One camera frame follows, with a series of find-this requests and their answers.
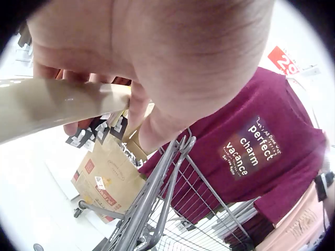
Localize person's left hand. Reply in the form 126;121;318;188
26;0;275;155

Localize person's right hand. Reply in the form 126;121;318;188
323;131;335;173

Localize person's left index finger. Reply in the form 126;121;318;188
128;81;151;130

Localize person's left fingers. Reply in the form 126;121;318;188
33;64;131;137

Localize person's left thumb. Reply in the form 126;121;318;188
138;105;199;155

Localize beige plastic bar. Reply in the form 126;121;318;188
0;78;131;147

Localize bunch of black tagged packets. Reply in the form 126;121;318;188
65;112;129;152

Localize brown cardboard box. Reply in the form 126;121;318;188
71;103;155;224

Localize maroon printed t-shirt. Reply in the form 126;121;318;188
138;67;329;228

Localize stack of folded maroon garments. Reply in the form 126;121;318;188
209;200;278;245

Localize red sale sign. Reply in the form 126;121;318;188
267;46;300;77

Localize pink printed garment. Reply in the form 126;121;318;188
259;180;331;251

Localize grey wire shopping cart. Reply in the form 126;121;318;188
33;135;263;251

